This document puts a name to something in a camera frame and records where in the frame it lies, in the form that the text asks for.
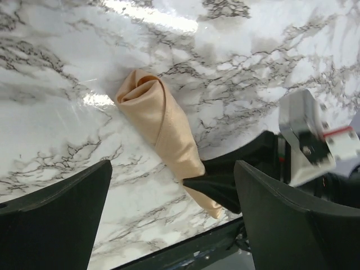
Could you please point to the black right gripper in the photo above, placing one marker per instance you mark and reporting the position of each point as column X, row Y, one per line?
column 329, row 186

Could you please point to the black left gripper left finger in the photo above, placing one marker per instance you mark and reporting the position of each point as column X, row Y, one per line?
column 56, row 226

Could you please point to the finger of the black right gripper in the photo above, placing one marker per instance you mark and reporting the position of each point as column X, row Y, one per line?
column 261, row 153
column 220, row 188

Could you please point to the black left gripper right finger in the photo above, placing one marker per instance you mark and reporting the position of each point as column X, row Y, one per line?
column 290, row 229

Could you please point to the peach cloth napkin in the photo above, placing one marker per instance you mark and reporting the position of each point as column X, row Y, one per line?
column 147, row 103

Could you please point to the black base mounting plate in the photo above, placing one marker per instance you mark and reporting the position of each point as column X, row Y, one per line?
column 196, row 252

